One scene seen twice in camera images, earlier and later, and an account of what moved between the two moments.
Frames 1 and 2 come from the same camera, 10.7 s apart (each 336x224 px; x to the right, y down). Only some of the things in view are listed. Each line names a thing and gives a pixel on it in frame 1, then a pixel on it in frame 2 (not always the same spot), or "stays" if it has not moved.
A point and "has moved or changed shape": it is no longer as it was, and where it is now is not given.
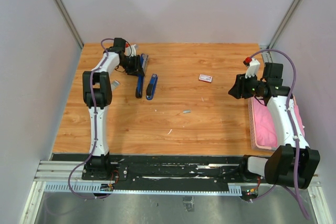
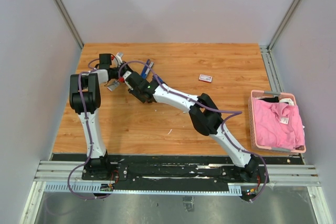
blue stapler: (140, 83) has moved or changed shape
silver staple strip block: (114, 84) stays
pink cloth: (265, 134) stays
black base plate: (183, 168) stays
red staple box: (205, 78) stays
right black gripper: (238, 90) to (134, 92)
